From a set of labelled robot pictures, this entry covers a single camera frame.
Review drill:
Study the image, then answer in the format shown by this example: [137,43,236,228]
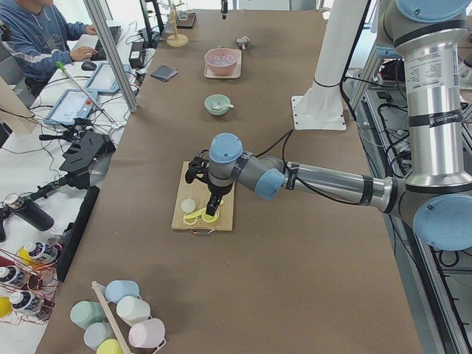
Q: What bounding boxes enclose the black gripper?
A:
[184,156,233,216]

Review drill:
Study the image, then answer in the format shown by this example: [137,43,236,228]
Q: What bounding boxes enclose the white ceramic spoon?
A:
[212,104,235,111]

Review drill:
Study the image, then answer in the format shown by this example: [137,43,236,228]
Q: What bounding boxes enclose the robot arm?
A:
[185,1,471,251]

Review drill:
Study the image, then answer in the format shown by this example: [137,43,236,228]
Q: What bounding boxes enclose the mint green bowl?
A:
[204,94,231,116]

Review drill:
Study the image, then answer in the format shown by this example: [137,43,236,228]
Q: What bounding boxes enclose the pink bowl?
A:
[204,48,238,76]

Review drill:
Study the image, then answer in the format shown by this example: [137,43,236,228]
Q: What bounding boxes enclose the pile of ice cubes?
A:
[207,52,237,67]

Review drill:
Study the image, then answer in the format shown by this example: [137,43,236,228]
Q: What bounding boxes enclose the metal ice scoop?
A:
[235,35,250,50]

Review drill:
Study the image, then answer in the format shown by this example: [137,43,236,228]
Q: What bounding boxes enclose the lemon slices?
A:
[182,211,220,226]

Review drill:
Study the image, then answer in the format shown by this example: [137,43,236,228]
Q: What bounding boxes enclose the wooden cutting board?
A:
[171,161,235,234]

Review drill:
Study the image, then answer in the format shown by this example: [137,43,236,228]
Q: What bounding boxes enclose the cream plastic tray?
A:
[204,48,242,79]

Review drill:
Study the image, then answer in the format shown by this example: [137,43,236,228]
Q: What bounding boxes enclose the grey folded cloth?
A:
[150,64,178,82]

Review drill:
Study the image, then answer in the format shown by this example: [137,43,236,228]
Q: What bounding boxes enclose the pastel cups on rack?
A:
[70,280,167,353]

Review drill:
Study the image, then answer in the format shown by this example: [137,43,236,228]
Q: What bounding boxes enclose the blue teach pendant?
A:
[44,89,95,126]
[85,62,119,95]

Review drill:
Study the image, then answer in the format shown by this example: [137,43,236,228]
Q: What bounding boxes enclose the wooden mug tree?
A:
[166,1,189,48]

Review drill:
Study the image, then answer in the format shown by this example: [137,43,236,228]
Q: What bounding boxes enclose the black bottle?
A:
[4,193,54,231]

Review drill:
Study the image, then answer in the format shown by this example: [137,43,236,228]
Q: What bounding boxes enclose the black keyboard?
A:
[89,25,122,62]

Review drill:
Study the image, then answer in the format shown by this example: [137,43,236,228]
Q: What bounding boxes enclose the person in blue hoodie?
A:
[1,1,97,97]

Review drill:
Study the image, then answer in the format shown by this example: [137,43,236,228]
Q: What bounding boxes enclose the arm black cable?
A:
[254,128,355,204]

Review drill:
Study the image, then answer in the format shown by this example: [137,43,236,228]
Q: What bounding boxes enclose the white camera pillar base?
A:
[292,0,370,131]

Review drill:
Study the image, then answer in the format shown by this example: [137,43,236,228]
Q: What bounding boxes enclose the paint bottles in wire basket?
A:
[1,242,62,325]

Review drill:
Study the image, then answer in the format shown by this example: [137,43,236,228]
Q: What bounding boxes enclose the aluminium frame post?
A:
[83,0,138,113]

